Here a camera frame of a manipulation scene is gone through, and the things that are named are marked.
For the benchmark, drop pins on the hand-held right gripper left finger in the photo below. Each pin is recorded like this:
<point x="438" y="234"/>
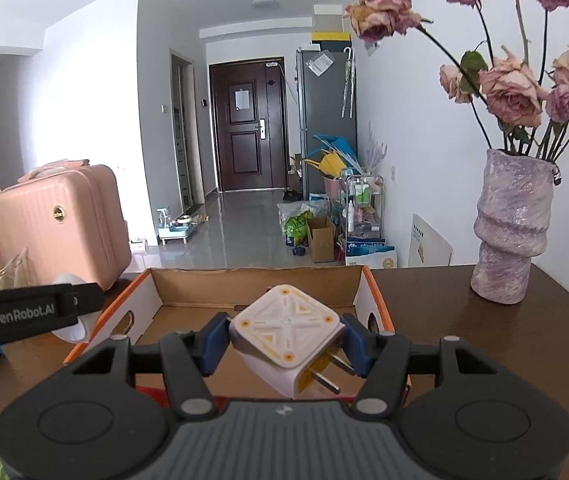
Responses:
<point x="209" y="346"/>

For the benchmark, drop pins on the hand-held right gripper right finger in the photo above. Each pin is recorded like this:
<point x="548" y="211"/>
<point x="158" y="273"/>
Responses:
<point x="357" y="346"/>

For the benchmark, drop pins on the white cylindrical bottle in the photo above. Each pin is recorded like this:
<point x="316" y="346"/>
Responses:
<point x="72" y="331"/>

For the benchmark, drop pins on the white cube power adapter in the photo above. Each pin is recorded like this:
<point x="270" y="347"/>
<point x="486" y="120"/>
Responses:
<point x="284" y="325"/>

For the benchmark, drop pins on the orange and white cardboard box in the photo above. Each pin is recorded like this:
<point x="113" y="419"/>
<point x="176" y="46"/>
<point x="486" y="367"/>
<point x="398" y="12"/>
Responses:
<point x="264" y="285"/>

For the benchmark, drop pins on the clear glass cup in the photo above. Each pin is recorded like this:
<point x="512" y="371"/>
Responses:
<point x="9" y="275"/>

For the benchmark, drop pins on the blue and white carton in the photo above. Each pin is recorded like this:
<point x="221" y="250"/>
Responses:
<point x="369" y="252"/>

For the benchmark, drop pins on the small brown cardboard box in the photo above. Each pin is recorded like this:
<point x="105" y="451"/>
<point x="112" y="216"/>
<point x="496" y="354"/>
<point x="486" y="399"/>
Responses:
<point x="320" y="242"/>

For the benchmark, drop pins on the pink hard-shell suitcase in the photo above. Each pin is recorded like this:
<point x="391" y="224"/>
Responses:
<point x="64" y="210"/>

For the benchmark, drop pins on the white pet water feeder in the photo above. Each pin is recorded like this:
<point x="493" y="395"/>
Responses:
<point x="174" y="230"/>

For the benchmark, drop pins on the white flat board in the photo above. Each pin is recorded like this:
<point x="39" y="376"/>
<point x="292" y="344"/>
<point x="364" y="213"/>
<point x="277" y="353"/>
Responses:
<point x="429" y="242"/>

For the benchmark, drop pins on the green snack bag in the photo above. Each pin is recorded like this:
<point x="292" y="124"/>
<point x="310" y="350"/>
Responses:
<point x="297" y="227"/>

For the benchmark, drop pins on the pink bucket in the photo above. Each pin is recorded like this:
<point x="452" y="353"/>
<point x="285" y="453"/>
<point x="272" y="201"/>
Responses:
<point x="332" y="187"/>

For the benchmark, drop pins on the dark shoes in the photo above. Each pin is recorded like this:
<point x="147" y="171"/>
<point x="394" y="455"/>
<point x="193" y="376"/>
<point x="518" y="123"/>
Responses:
<point x="292" y="194"/>

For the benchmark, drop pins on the yellow bag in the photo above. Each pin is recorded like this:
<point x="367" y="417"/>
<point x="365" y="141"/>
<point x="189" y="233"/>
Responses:
<point x="327" y="165"/>

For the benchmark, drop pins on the purple ribbed vase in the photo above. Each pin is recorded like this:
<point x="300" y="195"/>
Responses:
<point x="509" y="220"/>

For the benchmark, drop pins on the dark brown entrance door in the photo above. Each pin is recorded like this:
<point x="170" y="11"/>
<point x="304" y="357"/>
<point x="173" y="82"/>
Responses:
<point x="247" y="150"/>

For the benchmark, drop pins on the blue bag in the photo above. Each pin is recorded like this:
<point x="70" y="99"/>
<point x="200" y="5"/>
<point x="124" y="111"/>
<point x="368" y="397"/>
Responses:
<point x="339" y="145"/>

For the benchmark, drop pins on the grey interior door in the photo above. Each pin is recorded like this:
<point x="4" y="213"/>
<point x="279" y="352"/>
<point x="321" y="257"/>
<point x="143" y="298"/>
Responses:
<point x="184" y="130"/>

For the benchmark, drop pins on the grey refrigerator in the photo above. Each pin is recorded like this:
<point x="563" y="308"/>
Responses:
<point x="322" y="120"/>

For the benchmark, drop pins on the white paper on door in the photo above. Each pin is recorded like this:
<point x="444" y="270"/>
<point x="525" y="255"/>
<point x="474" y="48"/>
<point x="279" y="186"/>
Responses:
<point x="242" y="99"/>

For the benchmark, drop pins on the folded clear umbrella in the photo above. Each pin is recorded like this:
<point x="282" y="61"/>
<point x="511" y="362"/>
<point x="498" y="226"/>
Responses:
<point x="348" y="80"/>

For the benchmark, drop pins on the clear plastic document bag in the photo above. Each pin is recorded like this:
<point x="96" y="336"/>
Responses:
<point x="319" y="64"/>

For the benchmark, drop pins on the bunch of dried pink roses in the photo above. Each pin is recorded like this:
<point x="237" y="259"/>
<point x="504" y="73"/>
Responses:
<point x="512" y="90"/>

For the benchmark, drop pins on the yellow box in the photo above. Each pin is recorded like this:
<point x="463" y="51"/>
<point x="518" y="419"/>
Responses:
<point x="330" y="39"/>

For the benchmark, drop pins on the round ceiling light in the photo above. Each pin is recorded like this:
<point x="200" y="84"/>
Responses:
<point x="266" y="3"/>

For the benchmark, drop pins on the pale purple wall decoration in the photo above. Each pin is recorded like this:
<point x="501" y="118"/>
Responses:
<point x="377" y="150"/>

